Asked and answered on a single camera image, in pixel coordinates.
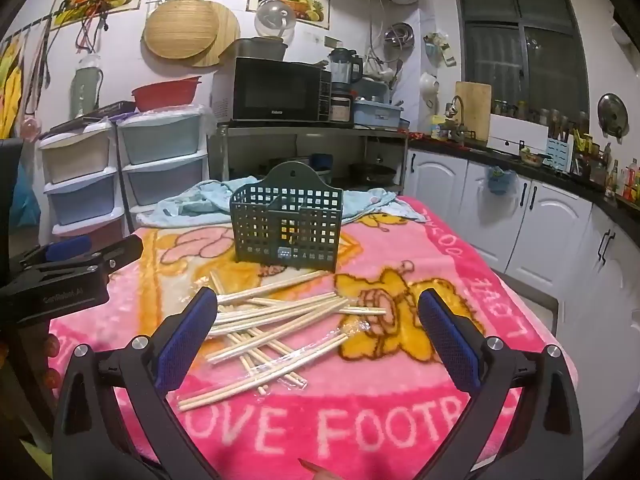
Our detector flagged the light blue knife block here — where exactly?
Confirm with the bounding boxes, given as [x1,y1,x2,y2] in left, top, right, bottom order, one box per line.
[545,137,573,173]

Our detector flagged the red plastic basin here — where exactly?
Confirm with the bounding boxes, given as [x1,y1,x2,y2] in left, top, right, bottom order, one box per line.
[131,76,202,112]

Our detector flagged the black blender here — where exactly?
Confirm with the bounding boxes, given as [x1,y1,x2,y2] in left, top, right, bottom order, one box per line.
[327,47,363,123]

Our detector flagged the hanging steel bowl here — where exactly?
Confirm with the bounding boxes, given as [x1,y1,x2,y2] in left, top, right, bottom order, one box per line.
[384,22,415,53]

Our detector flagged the steel shelf rack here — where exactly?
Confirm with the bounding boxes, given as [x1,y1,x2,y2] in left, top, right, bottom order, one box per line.
[207,120,411,196]

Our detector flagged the metal faucet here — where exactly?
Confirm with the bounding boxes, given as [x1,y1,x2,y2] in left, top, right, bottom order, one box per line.
[445,95,473,143]

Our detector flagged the dark flat tray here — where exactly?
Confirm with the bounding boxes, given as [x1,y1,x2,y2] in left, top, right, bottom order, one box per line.
[50,101,136,133]

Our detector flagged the pile of wooden chopsticks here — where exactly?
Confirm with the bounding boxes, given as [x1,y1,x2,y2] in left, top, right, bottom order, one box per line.
[177,270,388,412]

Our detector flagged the round bamboo mat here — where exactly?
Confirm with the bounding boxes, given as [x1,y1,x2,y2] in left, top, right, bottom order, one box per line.
[190,1,242,67]

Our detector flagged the yellow hanging cloth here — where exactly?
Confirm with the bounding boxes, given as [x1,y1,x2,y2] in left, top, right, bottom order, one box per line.
[0,35,26,138]

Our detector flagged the pink printed blanket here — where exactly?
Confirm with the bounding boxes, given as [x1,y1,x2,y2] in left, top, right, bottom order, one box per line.
[47,195,578,480]

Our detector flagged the beige and blue drawer unit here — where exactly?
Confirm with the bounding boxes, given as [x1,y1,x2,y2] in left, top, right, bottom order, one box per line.
[36,119,126,246]

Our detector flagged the person's left hand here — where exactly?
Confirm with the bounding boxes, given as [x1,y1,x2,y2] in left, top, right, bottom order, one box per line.
[42,335,65,391]

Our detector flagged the wooden cutting board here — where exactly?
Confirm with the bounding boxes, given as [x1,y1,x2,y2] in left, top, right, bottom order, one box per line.
[454,81,492,142]

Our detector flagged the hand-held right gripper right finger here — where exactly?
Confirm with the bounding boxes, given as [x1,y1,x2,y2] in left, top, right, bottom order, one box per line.
[417,287,586,480]

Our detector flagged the glass dome lid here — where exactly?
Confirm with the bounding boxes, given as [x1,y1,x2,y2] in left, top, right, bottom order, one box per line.
[254,0,297,41]

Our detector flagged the black countertop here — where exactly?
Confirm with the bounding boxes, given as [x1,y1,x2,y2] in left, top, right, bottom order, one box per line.
[407,135,640,231]

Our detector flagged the white hanging pot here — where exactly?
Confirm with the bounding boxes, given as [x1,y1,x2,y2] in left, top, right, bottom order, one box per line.
[419,72,441,108]

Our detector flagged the blue hanging bag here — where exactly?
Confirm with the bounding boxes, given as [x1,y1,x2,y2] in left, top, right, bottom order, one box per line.
[484,165,518,196]

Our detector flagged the hanging steel pot lid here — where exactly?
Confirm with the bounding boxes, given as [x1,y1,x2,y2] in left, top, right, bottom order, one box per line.
[597,92,630,138]

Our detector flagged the grey rectangular pan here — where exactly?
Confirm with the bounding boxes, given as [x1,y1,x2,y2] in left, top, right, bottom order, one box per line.
[232,37,289,63]

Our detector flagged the row of spice jars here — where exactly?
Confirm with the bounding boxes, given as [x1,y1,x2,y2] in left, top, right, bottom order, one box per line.
[492,100,551,123]

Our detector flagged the dark framed window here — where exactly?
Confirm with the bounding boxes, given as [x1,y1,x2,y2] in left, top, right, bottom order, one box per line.
[450,0,591,123]

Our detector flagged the green plastic utensil basket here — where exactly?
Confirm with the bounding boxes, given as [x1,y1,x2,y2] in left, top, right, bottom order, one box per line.
[230,161,344,267]

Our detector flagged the black microwave oven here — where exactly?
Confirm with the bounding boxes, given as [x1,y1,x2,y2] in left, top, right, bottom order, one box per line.
[212,56,332,123]

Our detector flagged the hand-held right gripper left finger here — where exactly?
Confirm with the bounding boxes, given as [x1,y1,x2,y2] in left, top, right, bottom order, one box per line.
[52,286,219,480]

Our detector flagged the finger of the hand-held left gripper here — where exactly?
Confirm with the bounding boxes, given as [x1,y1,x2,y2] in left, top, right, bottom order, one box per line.
[37,236,144,286]
[22,236,93,264]

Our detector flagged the light blue printed cloth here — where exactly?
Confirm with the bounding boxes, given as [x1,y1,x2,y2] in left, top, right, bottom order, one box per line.
[136,175,428,228]

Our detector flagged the blue dish rack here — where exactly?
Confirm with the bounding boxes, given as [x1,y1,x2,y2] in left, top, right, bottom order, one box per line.
[352,80,411,131]

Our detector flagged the green hanging water bottle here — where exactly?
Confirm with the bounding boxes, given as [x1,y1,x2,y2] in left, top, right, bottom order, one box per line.
[70,55,104,118]

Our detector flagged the cluster of condiment bottles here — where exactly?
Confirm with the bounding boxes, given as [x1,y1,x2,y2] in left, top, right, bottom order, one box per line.
[572,125,640,203]

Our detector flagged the white kitchen cabinets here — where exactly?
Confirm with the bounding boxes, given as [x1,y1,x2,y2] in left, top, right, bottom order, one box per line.
[402,147,640,461]

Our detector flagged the black wok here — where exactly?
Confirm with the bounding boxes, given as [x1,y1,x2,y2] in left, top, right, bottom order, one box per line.
[360,162,398,183]

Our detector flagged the round bamboo tray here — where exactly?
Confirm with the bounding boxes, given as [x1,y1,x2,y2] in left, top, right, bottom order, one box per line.
[142,0,221,59]

